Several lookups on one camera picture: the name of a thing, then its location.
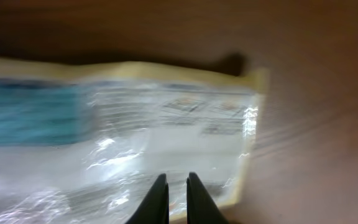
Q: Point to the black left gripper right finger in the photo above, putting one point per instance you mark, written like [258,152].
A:
[200,207]

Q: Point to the beige wet wipes packet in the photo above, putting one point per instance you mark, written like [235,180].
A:
[85,143]

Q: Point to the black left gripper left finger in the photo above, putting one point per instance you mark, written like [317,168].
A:
[154,209]

